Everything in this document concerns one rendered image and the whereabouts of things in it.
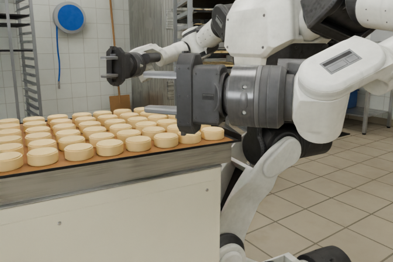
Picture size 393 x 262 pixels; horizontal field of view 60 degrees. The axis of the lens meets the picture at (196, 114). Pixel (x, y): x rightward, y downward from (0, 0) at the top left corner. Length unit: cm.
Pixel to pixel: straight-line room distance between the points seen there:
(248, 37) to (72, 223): 61
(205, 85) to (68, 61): 446
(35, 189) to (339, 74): 52
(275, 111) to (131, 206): 38
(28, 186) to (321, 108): 49
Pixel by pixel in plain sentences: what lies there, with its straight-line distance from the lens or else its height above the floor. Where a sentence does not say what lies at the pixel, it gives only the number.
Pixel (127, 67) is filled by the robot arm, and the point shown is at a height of 103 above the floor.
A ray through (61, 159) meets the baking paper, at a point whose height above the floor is 90.
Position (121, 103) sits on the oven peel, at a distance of 491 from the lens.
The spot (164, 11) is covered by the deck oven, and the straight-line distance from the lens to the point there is 433.
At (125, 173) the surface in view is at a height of 86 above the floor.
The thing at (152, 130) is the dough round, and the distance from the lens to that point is 74.
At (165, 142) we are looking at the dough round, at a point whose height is 91.
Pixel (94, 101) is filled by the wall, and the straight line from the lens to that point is 505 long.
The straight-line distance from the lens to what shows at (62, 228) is 69.
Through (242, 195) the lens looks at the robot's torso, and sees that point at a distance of 97.
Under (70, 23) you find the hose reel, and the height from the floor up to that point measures 138.
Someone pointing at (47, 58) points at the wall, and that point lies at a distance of 485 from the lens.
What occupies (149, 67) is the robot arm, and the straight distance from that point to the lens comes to 126.
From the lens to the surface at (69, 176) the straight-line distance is 67.
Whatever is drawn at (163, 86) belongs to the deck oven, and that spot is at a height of 59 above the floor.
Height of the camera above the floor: 110
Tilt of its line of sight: 11 degrees down
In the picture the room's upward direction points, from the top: straight up
